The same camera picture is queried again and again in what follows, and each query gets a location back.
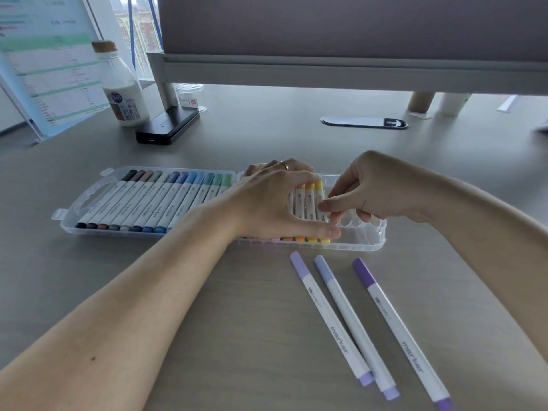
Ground person's right hand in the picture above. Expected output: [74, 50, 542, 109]
[317, 150, 434, 225]

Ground person's left hand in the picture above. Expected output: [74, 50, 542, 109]
[213, 158, 342, 241]

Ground mint-ended white marker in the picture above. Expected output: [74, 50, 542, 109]
[201, 174, 224, 206]

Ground clear plastic marker case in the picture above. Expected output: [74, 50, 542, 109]
[51, 166, 388, 252]

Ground lavender marker cap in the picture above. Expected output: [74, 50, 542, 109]
[289, 251, 311, 279]

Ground sky-blue-ended white marker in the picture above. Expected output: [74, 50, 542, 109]
[154, 171, 199, 235]
[167, 172, 206, 232]

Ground purple marker cap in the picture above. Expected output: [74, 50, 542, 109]
[352, 257, 377, 289]

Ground periwinkle marker cap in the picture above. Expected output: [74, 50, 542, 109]
[313, 254, 336, 282]

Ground blue-ended white marker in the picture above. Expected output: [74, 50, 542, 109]
[142, 171, 189, 234]

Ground navy-ended white marker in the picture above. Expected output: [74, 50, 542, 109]
[129, 171, 180, 233]

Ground lavender-ended white marker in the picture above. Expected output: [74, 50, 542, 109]
[289, 251, 376, 387]

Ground tan-ended white marker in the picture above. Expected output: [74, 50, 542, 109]
[97, 171, 155, 231]

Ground periwinkle-ended white marker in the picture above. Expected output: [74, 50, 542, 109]
[313, 254, 400, 402]

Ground brown-ended white marker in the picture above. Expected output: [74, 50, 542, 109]
[86, 170, 147, 231]

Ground purple-ended white marker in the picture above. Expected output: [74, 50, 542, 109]
[352, 257, 454, 411]

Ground black-ended white marker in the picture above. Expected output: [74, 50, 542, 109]
[75, 170, 138, 229]

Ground person's left forearm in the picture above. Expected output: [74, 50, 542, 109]
[0, 200, 240, 411]

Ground person's right forearm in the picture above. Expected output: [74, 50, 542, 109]
[421, 173, 548, 364]

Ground brown paper cup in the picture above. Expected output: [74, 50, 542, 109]
[406, 91, 437, 114]

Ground white paper cup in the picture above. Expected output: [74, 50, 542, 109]
[436, 92, 472, 117]

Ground grey desk shelf riser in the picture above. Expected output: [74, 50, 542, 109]
[147, 52, 548, 108]

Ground black rectangular power bank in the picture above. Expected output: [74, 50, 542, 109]
[135, 106, 201, 146]

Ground small clear jar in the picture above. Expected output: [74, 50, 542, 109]
[174, 83, 206, 112]

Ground grey desk divider shelf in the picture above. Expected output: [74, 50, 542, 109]
[157, 0, 548, 63]

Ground white milk bottle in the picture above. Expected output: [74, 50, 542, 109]
[91, 40, 151, 128]

